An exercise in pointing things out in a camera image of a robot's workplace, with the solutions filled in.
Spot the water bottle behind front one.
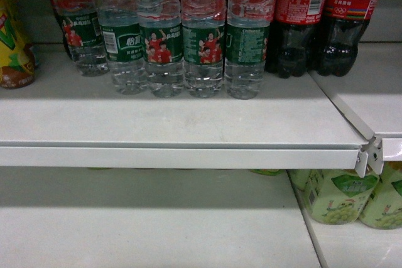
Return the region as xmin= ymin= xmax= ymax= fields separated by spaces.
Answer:
xmin=181 ymin=0 xmax=226 ymax=98

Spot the water bottle red players label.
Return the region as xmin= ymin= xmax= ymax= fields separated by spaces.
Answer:
xmin=137 ymin=0 xmax=184 ymax=98

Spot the water bottle barcode label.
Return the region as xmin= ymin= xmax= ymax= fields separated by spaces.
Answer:
xmin=94 ymin=0 xmax=148 ymax=95

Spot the right water bottle green label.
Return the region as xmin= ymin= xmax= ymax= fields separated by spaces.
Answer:
xmin=224 ymin=0 xmax=275 ymax=100

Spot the white metal shelf board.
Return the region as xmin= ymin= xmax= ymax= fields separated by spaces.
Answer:
xmin=1 ymin=45 xmax=367 ymax=169

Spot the right white shelf board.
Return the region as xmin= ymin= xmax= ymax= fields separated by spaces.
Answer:
xmin=310 ymin=43 xmax=401 ymax=174

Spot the far left water bottle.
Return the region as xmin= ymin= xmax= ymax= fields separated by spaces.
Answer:
xmin=52 ymin=0 xmax=109 ymax=77

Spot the green grape drink bottle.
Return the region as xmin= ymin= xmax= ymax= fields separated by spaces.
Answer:
xmin=359 ymin=161 xmax=401 ymax=230
xmin=289 ymin=168 xmax=379 ymax=225

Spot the left cola bottle red label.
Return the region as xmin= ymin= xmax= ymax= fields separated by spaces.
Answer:
xmin=267 ymin=0 xmax=325 ymax=78

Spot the cola bottle red label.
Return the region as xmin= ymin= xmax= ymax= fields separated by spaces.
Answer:
xmin=312 ymin=0 xmax=379 ymax=77
xmin=267 ymin=0 xmax=325 ymax=78

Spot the yellow lemon tea bottle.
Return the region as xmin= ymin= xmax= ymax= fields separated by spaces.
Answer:
xmin=1 ymin=0 xmax=36 ymax=89

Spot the right cola bottle red label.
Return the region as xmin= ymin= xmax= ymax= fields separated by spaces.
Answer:
xmin=312 ymin=0 xmax=379 ymax=77

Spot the right green grape drink bottle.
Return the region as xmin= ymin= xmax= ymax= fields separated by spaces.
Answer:
xmin=359 ymin=161 xmax=401 ymax=230

